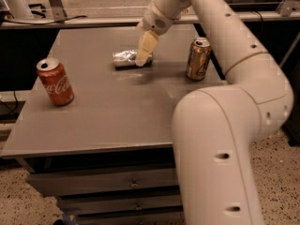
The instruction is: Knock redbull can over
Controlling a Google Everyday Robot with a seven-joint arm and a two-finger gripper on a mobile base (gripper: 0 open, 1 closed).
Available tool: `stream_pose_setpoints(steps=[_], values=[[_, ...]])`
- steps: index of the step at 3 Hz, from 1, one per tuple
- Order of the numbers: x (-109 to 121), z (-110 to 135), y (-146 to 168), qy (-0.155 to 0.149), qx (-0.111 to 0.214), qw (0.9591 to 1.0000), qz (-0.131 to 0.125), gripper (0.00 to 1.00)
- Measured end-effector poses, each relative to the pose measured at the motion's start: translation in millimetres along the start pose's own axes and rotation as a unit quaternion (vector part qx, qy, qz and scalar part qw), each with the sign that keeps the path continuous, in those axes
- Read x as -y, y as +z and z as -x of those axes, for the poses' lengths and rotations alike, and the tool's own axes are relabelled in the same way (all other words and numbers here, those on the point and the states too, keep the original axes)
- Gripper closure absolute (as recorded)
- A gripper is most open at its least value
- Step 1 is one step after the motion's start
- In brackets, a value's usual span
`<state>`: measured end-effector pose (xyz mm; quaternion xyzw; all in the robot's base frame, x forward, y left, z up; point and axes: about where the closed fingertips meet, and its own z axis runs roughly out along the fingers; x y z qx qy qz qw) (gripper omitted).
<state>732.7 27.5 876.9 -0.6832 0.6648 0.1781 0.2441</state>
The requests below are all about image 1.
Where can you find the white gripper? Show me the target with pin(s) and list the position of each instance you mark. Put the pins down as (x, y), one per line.
(155, 20)

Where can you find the silver Red Bull can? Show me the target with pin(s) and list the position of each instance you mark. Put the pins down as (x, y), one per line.
(127, 58)

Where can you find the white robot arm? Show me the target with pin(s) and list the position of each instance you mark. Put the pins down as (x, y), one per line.
(213, 127)

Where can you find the gold soda can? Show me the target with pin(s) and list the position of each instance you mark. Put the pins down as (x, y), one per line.
(198, 58)

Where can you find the red Coca-Cola can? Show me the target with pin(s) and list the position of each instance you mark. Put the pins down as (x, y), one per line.
(55, 80)

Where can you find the grey drawer cabinet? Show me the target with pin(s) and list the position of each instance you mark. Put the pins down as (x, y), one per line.
(107, 156)

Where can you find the metal upright bracket left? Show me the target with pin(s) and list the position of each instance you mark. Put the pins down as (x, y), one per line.
(58, 11)

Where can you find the grey metal rail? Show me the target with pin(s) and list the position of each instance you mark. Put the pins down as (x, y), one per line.
(90, 22)

